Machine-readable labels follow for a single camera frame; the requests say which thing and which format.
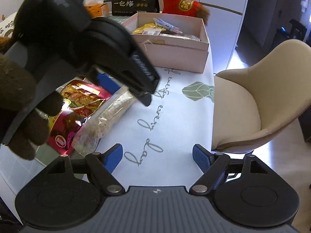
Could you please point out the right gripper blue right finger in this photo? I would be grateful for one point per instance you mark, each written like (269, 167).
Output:
(213, 167)

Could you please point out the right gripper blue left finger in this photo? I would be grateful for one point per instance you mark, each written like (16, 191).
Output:
(100, 169)

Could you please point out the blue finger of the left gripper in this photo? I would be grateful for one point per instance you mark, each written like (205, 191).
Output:
(104, 81)

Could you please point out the oat bar clear wrapper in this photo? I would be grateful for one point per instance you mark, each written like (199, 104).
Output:
(101, 121)

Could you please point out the large red snack pouch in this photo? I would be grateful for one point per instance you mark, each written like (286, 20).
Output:
(80, 101)

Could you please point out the gold foil snack packet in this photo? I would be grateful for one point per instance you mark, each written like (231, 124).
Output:
(149, 29)

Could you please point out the blue pink candy packet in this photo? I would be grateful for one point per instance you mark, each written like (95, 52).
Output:
(167, 26)

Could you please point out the rice cracker snack bag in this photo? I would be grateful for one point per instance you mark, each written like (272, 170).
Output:
(187, 37)

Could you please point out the brown gloved left hand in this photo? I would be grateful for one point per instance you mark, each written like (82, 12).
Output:
(17, 91)

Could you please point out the green grid tablecloth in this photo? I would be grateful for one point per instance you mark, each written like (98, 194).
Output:
(157, 140)

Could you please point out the orange tissue box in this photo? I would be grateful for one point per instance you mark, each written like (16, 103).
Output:
(97, 8)

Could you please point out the pink cardboard box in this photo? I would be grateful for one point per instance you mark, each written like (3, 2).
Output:
(172, 52)

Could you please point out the beige chair right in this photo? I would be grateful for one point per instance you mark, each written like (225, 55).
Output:
(255, 104)

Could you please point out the red plush horse toy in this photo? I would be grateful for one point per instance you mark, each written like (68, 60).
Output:
(189, 8)

